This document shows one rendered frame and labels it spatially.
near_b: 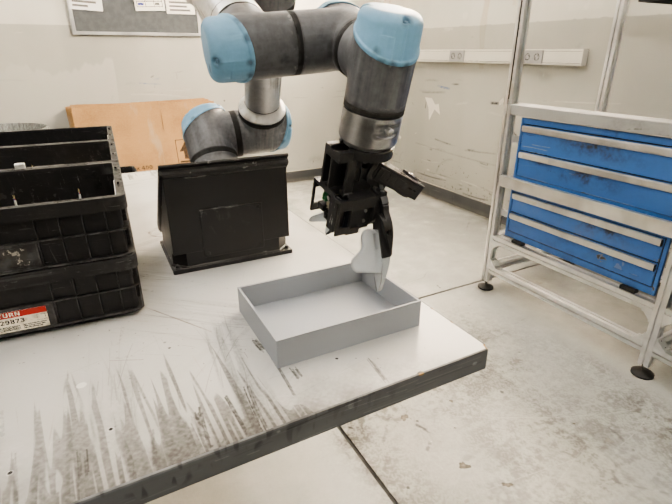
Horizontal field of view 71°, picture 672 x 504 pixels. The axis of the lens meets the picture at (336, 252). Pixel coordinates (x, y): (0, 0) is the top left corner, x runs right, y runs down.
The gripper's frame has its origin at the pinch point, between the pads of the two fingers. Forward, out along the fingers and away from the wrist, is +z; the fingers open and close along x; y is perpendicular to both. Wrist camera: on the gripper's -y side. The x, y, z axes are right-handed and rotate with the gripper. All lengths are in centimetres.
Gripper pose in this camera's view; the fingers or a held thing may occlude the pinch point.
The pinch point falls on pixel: (354, 260)
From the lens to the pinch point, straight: 73.1
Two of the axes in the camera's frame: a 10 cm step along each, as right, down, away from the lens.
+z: -1.4, 7.9, 5.9
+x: 5.1, 5.7, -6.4
